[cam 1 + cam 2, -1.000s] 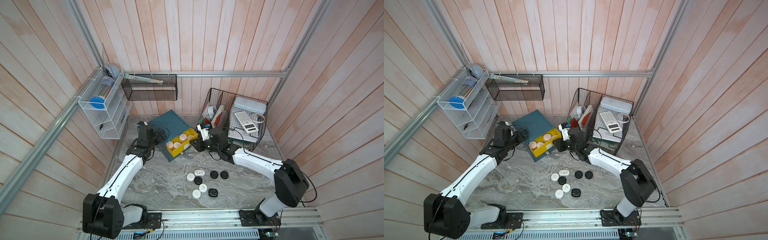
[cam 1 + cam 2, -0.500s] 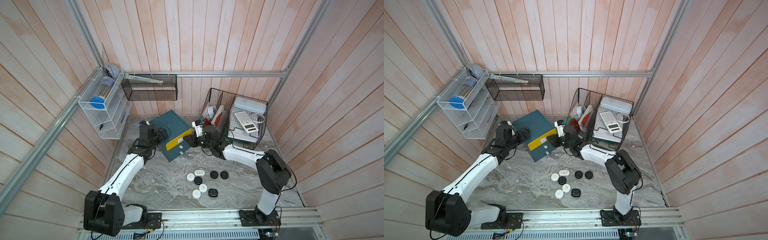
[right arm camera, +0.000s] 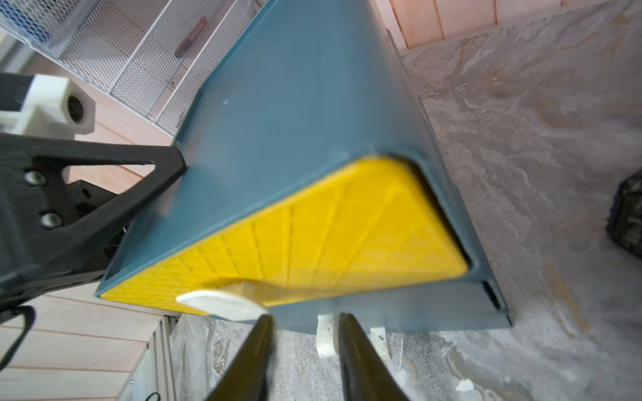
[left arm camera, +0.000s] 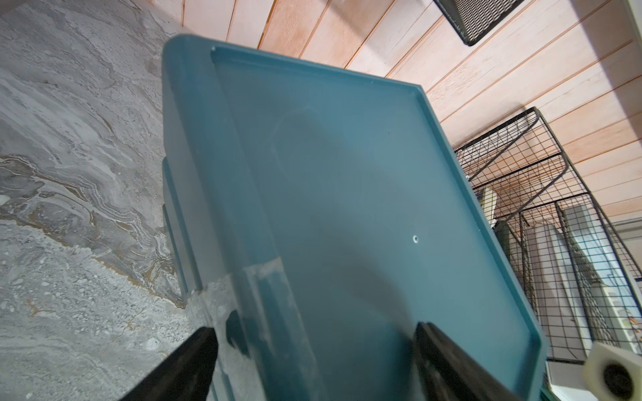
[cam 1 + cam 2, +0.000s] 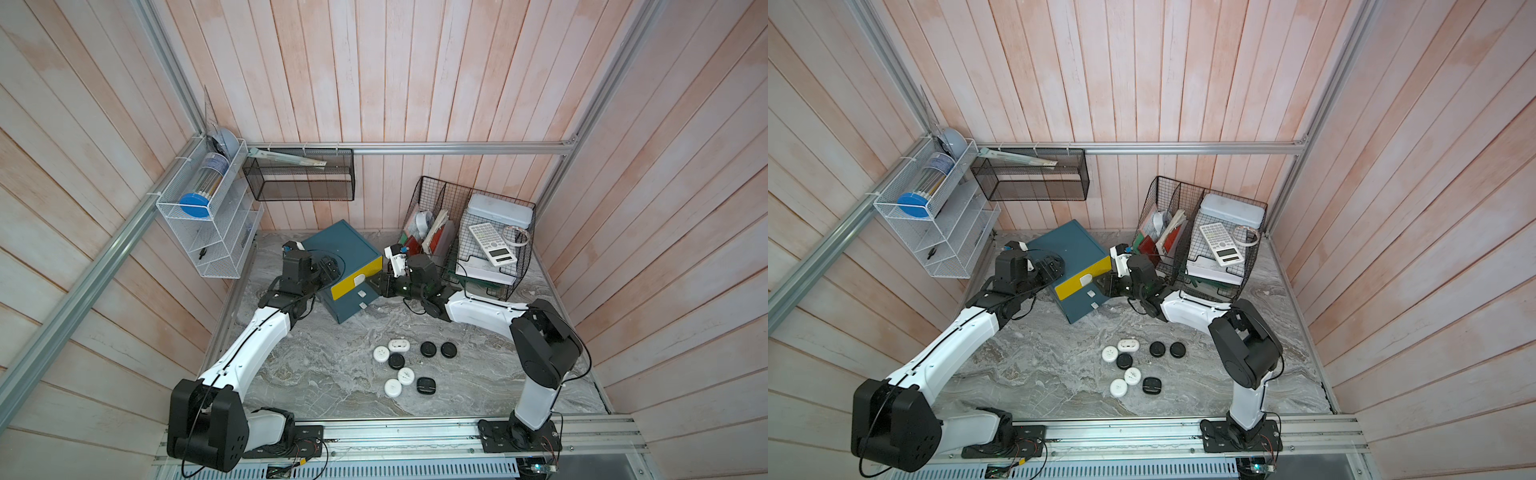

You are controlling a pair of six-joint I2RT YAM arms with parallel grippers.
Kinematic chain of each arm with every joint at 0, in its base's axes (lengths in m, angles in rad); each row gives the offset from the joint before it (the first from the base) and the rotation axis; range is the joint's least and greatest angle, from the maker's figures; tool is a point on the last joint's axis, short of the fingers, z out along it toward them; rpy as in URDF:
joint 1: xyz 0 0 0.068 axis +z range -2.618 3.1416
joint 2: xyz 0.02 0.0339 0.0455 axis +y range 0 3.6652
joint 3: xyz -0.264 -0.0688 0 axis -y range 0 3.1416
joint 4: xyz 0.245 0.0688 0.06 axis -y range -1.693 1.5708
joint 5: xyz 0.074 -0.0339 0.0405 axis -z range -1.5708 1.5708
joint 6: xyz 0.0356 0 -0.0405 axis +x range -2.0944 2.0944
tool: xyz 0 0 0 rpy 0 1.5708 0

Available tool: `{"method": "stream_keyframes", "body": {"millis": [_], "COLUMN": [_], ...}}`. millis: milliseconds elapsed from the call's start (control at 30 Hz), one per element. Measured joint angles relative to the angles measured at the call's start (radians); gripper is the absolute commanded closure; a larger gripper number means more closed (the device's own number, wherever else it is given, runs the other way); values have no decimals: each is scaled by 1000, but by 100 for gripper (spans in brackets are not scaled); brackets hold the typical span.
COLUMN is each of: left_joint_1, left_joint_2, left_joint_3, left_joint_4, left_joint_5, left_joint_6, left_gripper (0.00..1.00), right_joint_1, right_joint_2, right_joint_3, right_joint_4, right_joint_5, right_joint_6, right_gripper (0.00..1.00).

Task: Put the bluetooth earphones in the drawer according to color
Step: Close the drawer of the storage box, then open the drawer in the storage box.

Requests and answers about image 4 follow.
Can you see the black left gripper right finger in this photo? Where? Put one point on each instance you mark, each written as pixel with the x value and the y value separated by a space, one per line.
pixel 447 372

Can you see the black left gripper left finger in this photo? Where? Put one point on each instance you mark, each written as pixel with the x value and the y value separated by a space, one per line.
pixel 186 374

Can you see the teal drawer cabinet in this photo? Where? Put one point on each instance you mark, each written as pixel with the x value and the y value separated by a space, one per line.
pixel 316 216

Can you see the black wire desk organizer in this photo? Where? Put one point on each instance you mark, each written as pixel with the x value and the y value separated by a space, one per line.
pixel 580 279

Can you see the black mesh wall basket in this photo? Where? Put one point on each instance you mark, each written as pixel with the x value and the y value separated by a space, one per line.
pixel 472 20

